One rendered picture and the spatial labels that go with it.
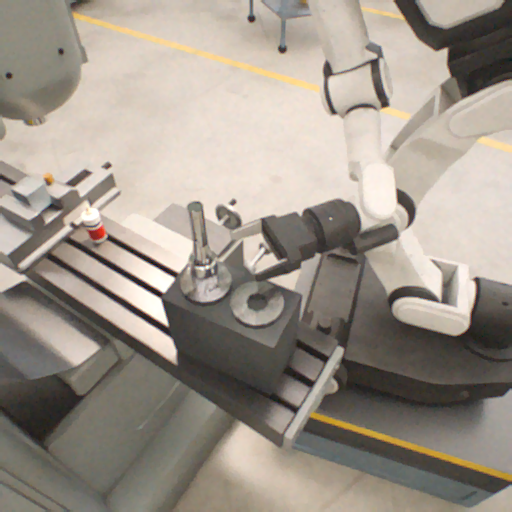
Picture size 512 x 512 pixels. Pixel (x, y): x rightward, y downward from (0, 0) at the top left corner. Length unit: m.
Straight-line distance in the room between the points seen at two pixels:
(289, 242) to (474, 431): 0.97
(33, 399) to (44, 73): 0.76
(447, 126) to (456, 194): 1.96
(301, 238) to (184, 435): 1.02
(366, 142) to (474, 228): 1.85
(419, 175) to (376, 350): 0.56
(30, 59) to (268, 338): 0.55
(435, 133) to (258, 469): 1.31
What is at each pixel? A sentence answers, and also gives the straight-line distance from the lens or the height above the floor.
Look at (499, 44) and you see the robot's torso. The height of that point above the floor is 1.40.
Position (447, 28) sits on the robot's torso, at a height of 1.42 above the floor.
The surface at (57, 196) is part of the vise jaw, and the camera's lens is 1.15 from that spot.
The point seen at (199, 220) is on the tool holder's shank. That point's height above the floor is 1.26.
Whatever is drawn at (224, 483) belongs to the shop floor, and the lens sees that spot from 1.75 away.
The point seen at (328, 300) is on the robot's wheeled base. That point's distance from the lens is 1.37.
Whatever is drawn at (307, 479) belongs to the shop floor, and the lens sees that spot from 1.76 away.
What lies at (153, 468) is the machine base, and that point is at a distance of 1.59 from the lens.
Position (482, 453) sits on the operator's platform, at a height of 0.40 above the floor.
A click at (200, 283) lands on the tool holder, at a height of 1.12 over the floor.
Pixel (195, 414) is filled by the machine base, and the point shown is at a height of 0.20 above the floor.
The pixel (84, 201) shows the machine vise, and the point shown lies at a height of 0.95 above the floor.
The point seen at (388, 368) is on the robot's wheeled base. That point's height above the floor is 0.57.
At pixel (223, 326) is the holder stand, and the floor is 1.09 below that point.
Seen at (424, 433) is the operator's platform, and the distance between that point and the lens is 1.46.
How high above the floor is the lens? 1.70
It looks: 49 degrees down
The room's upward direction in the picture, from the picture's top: straight up
